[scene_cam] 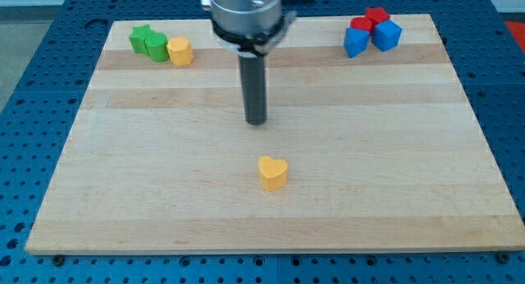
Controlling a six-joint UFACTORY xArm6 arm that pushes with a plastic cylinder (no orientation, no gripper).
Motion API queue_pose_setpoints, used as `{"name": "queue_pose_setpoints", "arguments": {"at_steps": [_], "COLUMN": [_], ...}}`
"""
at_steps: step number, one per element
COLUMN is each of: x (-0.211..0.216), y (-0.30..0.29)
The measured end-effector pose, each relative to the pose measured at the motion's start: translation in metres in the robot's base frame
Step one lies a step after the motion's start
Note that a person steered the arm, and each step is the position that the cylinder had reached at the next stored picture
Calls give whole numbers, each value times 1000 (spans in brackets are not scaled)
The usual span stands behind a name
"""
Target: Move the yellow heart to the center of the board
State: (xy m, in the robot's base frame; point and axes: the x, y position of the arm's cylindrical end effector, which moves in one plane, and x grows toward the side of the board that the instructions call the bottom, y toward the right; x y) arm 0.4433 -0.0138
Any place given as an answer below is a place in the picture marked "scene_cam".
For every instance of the wooden board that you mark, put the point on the wooden board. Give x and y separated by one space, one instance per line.
385 154

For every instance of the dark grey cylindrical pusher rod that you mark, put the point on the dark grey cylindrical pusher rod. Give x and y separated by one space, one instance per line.
253 84

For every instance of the blue pentagon block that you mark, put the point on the blue pentagon block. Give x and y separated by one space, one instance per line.
355 41

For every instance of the blue cube block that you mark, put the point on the blue cube block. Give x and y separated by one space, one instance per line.
386 35

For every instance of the red star block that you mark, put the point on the red star block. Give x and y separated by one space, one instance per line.
377 15

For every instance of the yellow hexagon block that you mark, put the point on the yellow hexagon block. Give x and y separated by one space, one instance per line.
180 51

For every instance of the red cylinder block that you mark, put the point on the red cylinder block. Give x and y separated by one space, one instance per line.
362 23

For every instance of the green cylinder block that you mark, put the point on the green cylinder block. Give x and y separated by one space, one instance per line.
156 45

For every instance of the yellow heart block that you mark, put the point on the yellow heart block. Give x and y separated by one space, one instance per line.
273 173

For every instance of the green star block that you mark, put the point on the green star block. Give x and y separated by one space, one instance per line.
138 37

